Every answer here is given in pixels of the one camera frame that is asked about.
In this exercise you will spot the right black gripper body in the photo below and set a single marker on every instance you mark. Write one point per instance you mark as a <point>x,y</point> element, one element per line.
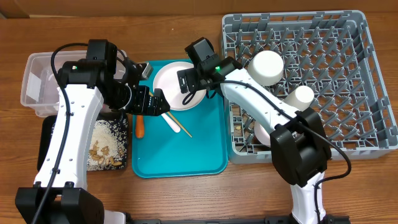
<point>200,77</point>

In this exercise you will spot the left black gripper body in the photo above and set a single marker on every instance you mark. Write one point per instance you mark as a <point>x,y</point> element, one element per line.
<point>130,99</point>

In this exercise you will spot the wooden chopstick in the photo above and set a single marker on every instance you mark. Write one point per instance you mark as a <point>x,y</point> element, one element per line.
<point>178,123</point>

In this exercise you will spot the large white plate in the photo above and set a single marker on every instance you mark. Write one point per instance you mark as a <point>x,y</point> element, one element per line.
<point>167,80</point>

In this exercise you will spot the white plastic fork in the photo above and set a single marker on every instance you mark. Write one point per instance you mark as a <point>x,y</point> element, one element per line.
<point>172,124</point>

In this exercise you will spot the small white plate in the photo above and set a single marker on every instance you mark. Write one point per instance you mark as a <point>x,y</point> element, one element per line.
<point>266,68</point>

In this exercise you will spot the small white cup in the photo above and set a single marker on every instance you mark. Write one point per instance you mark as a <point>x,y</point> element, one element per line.
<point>300,98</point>

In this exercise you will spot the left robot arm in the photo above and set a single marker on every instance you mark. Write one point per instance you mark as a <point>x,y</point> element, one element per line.
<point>104,77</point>

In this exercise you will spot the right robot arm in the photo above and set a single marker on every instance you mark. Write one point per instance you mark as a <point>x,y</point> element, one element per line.
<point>298,145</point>

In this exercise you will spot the grey dishwasher rack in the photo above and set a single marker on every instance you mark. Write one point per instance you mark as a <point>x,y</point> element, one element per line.
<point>332,52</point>

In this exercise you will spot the orange carrot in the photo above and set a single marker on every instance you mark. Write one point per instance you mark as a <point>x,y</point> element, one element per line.
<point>139,127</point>

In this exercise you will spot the teal plastic tray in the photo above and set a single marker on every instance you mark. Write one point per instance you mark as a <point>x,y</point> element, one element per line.
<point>164,153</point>

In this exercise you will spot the black plastic tray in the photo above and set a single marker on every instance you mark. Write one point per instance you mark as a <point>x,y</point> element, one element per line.
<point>119,119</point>

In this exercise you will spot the spilled rice and peanuts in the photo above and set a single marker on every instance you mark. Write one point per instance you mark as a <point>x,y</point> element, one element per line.
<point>108,148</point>

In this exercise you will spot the clear plastic bin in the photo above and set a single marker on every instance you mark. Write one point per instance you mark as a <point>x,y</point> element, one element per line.
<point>39,86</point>

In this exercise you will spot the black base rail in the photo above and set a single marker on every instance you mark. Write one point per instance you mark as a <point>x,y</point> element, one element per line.
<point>268,220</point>

